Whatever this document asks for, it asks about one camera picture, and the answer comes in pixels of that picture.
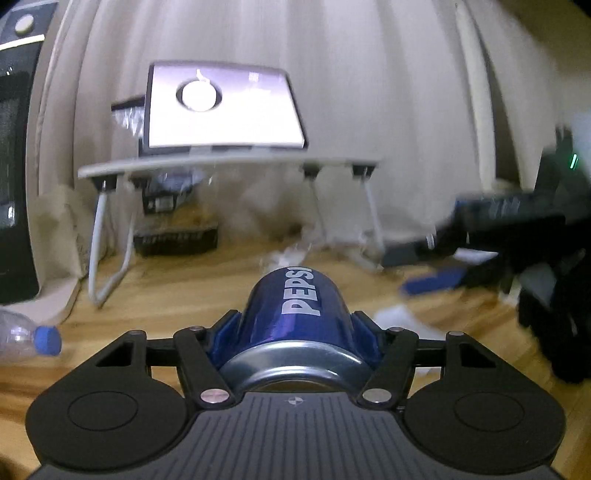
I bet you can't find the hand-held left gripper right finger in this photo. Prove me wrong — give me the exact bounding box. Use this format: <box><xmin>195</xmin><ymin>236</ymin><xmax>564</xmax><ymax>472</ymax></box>
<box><xmin>351</xmin><ymin>311</ymin><xmax>498</xmax><ymax>409</ymax></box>

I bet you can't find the white paper sheet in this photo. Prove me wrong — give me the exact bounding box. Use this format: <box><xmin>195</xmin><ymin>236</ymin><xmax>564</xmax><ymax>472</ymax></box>
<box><xmin>373</xmin><ymin>304</ymin><xmax>446</xmax><ymax>335</ymax></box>

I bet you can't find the white folding lap table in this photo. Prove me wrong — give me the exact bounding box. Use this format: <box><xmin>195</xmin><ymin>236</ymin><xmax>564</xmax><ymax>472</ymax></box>
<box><xmin>77</xmin><ymin>156</ymin><xmax>387</xmax><ymax>308</ymax></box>

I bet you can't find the dark packet with blue print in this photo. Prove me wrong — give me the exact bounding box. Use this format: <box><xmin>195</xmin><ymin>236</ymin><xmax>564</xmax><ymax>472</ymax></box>
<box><xmin>142</xmin><ymin>170</ymin><xmax>206</xmax><ymax>214</ymax></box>

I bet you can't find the silver bin with round hole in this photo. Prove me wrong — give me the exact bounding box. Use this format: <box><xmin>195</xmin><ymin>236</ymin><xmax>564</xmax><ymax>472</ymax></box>
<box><xmin>137</xmin><ymin>61</ymin><xmax>309</xmax><ymax>156</ymax></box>

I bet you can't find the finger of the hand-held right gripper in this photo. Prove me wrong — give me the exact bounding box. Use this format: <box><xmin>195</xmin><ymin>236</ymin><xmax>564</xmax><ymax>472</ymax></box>
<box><xmin>400</xmin><ymin>263</ymin><xmax>502</xmax><ymax>299</ymax></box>
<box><xmin>381</xmin><ymin>226</ymin><xmax>467</xmax><ymax>269</ymax></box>

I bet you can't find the white curtain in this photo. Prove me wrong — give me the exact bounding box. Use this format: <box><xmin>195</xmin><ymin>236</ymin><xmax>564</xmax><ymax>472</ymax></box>
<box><xmin>28</xmin><ymin>0</ymin><xmax>561</xmax><ymax>282</ymax></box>

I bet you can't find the crumpled clear plastic wrap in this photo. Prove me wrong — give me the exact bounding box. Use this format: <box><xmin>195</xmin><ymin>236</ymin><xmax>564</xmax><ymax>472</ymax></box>
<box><xmin>261</xmin><ymin>237</ymin><xmax>326</xmax><ymax>275</ymax></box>

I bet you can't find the clear plastic bag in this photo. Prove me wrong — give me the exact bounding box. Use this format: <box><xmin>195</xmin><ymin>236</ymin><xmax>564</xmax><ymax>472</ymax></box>
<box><xmin>111</xmin><ymin>94</ymin><xmax>149</xmax><ymax>139</ymax></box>

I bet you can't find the blue soda can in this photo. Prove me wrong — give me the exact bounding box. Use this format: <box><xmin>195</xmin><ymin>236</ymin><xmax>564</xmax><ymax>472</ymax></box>
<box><xmin>205</xmin><ymin>266</ymin><xmax>384</xmax><ymax>394</ymax></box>

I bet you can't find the clear plastic bottle blue cap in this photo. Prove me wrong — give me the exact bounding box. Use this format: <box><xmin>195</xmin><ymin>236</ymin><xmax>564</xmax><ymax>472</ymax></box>
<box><xmin>0</xmin><ymin>308</ymin><xmax>64</xmax><ymax>366</ymax></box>

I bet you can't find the black flat box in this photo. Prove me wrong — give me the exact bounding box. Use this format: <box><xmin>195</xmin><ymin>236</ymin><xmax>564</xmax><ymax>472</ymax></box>
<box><xmin>133</xmin><ymin>220</ymin><xmax>220</xmax><ymax>258</ymax></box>

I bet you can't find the black appliance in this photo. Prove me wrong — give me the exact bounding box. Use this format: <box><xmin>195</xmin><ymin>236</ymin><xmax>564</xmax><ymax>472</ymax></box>
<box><xmin>0</xmin><ymin>0</ymin><xmax>60</xmax><ymax>306</ymax></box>

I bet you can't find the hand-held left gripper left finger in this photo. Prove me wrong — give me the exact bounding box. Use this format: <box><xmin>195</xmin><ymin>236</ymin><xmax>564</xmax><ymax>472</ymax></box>
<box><xmin>95</xmin><ymin>310</ymin><xmax>242</xmax><ymax>409</ymax></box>

